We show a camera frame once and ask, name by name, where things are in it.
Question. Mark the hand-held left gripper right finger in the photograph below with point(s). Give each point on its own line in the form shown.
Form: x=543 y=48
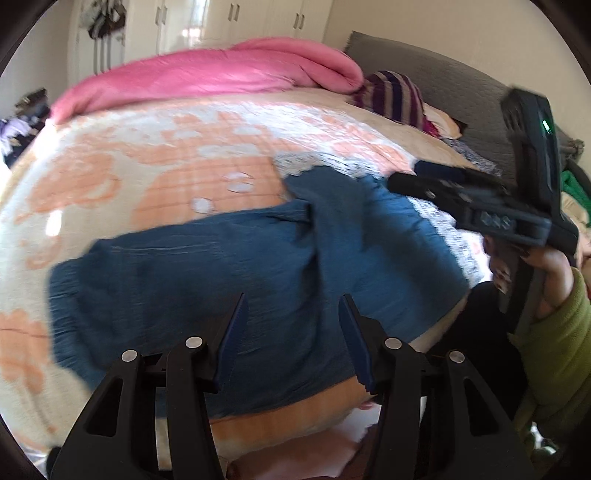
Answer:
x=356 y=339

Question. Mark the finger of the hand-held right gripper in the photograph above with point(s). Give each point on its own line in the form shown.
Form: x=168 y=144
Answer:
x=443 y=169
x=429 y=187

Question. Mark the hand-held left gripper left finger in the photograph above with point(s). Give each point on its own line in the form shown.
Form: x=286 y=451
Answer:
x=231 y=334

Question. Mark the blue denim pants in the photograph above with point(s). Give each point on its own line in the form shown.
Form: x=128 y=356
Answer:
x=194 y=277

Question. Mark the person's right hand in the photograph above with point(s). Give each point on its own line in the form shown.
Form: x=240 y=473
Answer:
x=554 y=277

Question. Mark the blue white patterned cloth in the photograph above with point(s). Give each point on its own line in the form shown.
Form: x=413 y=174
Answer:
x=475 y=159

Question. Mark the cream pillow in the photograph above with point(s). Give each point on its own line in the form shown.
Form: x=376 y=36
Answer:
x=443 y=120

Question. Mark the pile of colourful clothes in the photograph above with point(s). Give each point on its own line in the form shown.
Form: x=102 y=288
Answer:
x=577 y=194

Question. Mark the purple striped cloth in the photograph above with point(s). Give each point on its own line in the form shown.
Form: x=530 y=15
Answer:
x=392 y=94

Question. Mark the grey padded headboard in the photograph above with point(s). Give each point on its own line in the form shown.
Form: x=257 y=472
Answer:
x=457 y=78

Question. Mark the cream orange patterned bed blanket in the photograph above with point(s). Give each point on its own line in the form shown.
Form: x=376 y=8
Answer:
x=138 y=157

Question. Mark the pink blanket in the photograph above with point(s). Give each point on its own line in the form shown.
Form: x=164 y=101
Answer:
x=217 y=71

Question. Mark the white wardrobe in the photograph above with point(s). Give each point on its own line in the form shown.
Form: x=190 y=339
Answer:
x=231 y=18

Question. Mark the dark clutter of clothes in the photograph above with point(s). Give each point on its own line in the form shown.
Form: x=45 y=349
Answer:
x=21 y=124

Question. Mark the hanging bags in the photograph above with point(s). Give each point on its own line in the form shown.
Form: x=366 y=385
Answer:
x=106 y=21

